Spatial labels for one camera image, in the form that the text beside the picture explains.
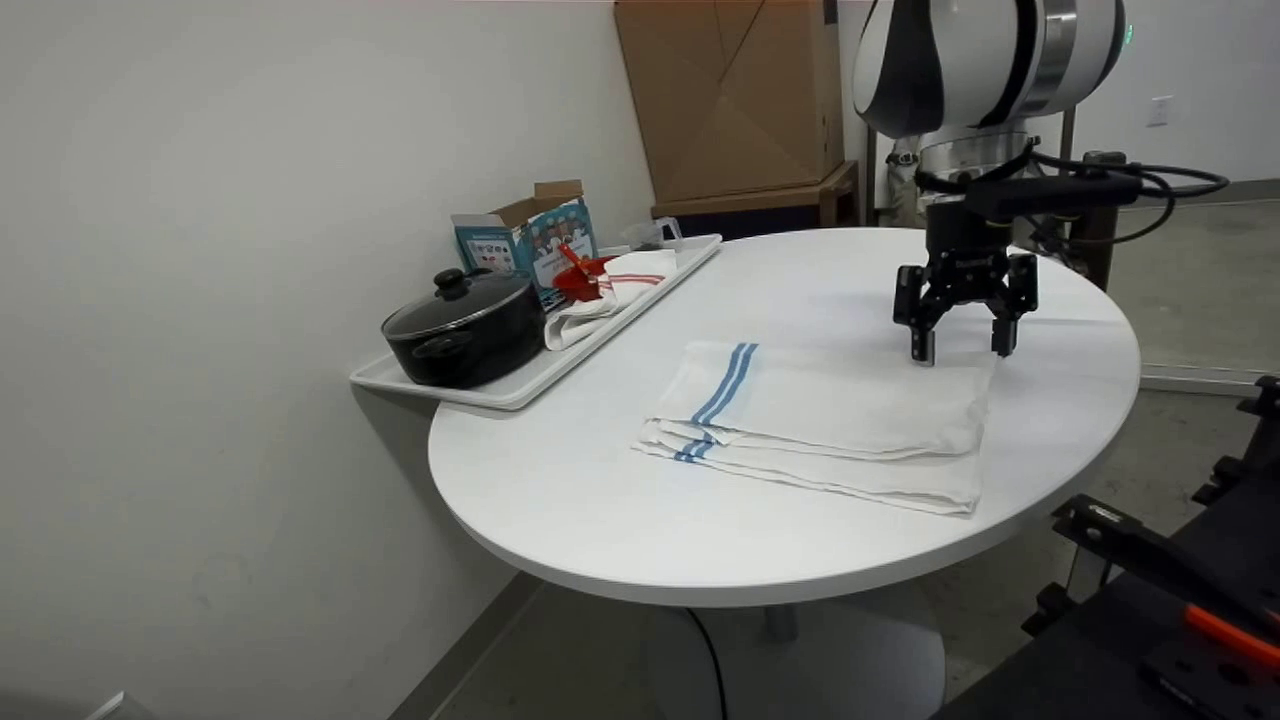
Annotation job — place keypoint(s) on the large brown cardboard box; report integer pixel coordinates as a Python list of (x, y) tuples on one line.
[(738, 101)]

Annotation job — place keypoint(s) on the white towel with blue stripes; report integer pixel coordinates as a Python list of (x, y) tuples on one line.
[(850, 422)]

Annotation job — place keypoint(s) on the black cooking pot with lid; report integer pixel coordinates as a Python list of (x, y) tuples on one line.
[(470, 329)]

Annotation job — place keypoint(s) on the white chair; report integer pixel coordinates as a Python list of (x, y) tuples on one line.
[(1080, 236)]

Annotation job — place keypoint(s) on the blue open cardboard box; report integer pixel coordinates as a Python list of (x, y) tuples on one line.
[(529, 236)]

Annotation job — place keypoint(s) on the white rectangular tray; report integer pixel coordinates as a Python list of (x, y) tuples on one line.
[(529, 383)]

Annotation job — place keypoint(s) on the red plastic object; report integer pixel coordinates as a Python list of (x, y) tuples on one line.
[(600, 279)]

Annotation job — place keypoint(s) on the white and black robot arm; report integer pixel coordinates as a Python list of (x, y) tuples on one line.
[(959, 83)]

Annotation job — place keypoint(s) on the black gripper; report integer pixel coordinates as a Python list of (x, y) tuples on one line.
[(964, 260)]

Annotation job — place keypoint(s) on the black clamp with orange handle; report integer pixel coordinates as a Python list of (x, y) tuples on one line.
[(1218, 609)]

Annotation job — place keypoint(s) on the round white table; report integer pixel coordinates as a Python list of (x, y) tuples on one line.
[(778, 601)]

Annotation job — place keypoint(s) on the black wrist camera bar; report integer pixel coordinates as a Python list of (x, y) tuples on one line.
[(1050, 195)]

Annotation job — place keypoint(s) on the white cloth on tray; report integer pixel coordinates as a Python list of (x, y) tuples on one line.
[(583, 318)]

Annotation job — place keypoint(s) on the black equipment stand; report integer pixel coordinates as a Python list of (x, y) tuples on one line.
[(1108, 646)]

